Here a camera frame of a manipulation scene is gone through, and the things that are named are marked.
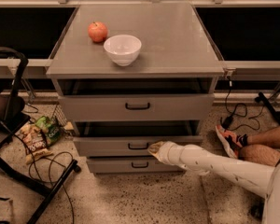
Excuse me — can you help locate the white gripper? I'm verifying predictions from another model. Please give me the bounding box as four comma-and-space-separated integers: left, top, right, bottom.
147, 141, 184, 166

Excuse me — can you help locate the grey drawer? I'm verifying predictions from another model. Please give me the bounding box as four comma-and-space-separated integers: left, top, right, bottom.
87, 157, 182, 174
59, 94, 214, 121
74, 135, 203, 158

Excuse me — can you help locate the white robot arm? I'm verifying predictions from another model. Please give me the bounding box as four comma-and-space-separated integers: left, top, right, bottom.
148, 141, 280, 224

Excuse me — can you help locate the grey bottom drawer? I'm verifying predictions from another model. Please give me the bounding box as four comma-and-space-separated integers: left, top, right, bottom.
87, 157, 182, 174

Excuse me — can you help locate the grey drawer cabinet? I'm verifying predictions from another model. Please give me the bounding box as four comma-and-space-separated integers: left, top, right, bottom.
46, 1, 226, 138

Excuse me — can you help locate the grey top drawer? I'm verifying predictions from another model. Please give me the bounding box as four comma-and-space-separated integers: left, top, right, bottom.
59, 94, 214, 121

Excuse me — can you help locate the orange black sneaker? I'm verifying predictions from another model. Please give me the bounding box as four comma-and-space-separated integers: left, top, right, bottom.
216, 125, 247, 160

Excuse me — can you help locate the white ceramic bowl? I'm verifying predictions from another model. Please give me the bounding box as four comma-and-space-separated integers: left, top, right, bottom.
104, 35, 142, 66

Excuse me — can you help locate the green chip bag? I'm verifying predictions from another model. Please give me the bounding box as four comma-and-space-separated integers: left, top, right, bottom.
35, 116, 61, 146

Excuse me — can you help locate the bare human leg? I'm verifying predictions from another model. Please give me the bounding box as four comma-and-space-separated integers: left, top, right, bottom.
239, 126, 280, 166

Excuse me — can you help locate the brown snack bag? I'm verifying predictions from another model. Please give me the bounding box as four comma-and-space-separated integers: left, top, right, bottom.
21, 124, 52, 164

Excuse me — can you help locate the red apple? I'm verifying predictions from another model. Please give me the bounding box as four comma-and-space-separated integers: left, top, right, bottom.
88, 21, 108, 43

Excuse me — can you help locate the black stand leg right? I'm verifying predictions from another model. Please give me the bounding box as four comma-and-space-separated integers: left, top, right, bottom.
255, 92, 280, 125

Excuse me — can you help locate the black cable with adapter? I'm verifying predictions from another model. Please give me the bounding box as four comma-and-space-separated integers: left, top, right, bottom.
220, 76, 267, 132

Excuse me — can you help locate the black floor cable left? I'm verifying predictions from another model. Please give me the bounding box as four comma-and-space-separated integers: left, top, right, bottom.
14, 133, 76, 224

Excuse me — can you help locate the black chair frame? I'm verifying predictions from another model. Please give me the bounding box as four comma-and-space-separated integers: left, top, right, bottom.
0, 47, 80, 224

